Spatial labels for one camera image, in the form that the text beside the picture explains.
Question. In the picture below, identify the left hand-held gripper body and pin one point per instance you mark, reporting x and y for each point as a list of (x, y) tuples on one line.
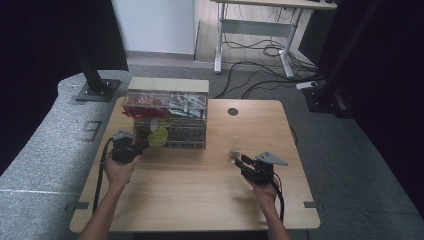
[(124, 151)]

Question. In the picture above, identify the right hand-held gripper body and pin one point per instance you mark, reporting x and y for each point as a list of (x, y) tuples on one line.
[(265, 170)]

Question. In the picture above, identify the clear acrylic organizer box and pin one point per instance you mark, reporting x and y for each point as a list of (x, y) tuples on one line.
[(168, 86)]

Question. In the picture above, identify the person's left hand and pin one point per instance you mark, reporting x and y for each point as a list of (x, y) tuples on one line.
[(118, 173)]

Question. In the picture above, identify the person's right hand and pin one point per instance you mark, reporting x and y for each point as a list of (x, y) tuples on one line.
[(265, 195)]

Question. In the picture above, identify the yellow-green round packet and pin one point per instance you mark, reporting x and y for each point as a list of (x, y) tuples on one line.
[(158, 137)]

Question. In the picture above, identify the pile of red packets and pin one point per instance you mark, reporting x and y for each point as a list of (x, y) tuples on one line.
[(145, 108)]

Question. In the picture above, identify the grey floor socket plate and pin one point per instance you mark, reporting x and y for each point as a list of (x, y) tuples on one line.
[(92, 128)]

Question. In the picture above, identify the pile of dark brown packets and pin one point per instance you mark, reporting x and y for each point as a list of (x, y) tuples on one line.
[(186, 136)]

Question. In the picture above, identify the dark round table grommet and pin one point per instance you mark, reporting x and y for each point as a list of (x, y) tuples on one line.
[(233, 111)]

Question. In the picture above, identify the pile of silver packets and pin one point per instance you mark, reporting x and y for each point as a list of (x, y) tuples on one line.
[(186, 105)]

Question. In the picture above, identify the black metal stand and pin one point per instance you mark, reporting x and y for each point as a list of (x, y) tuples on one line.
[(328, 90), (91, 75)]

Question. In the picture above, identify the white power strip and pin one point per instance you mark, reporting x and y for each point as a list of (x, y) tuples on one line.
[(306, 85)]

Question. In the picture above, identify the black curtain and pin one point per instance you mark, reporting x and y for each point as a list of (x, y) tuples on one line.
[(40, 50), (390, 83)]

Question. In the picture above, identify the white-legged desk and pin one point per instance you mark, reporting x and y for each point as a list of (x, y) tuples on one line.
[(256, 27)]

